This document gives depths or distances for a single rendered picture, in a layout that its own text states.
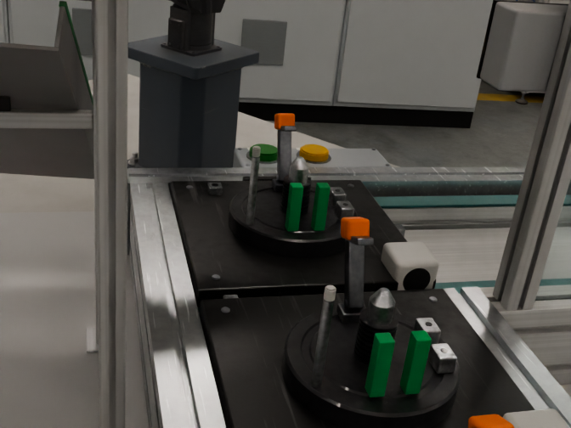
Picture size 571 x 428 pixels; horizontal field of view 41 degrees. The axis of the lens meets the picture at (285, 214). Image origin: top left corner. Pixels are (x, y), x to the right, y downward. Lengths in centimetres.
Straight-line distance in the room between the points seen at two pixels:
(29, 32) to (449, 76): 211
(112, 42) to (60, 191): 65
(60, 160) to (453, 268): 46
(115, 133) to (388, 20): 348
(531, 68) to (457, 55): 344
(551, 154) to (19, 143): 51
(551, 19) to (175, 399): 44
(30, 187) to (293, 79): 288
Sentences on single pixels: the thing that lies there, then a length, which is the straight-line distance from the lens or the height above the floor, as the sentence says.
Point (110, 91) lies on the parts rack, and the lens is 52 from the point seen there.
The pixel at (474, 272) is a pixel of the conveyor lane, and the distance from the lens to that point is 92.
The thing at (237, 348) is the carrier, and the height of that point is 97.
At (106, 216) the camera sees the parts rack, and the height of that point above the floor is 110.
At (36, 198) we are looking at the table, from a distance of 113.
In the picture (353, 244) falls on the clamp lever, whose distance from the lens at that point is 63.
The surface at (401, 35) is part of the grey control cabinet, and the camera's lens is 401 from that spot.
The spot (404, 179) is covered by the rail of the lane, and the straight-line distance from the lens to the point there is 102.
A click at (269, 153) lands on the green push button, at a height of 97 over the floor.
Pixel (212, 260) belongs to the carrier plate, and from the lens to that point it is 75.
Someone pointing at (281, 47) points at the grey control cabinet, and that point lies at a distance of 387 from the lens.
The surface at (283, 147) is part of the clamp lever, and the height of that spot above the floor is 104.
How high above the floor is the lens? 135
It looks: 26 degrees down
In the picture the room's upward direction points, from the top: 6 degrees clockwise
